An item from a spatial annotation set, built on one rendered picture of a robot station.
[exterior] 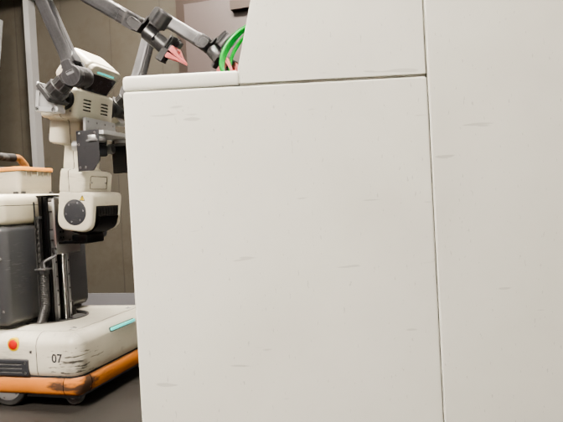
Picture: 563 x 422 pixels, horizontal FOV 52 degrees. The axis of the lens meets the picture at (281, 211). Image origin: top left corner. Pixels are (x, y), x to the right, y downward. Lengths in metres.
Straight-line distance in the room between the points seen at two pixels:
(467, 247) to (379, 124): 0.29
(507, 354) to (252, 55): 0.75
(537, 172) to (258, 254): 0.55
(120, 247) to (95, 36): 1.54
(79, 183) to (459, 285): 1.68
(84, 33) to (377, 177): 3.72
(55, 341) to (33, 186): 0.71
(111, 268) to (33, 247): 1.87
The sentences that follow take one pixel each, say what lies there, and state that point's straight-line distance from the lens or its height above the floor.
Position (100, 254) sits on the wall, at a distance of 4.45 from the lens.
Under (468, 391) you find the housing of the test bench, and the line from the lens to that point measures 1.21.
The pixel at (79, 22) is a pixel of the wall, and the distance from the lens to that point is 4.68.
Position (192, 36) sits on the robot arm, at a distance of 2.59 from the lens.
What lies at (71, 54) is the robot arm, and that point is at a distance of 2.35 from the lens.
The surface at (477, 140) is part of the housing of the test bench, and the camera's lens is 1.17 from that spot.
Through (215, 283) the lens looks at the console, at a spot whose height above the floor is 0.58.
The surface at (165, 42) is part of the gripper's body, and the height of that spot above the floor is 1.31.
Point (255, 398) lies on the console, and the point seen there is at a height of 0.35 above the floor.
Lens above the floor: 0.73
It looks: 1 degrees down
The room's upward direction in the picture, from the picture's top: 3 degrees counter-clockwise
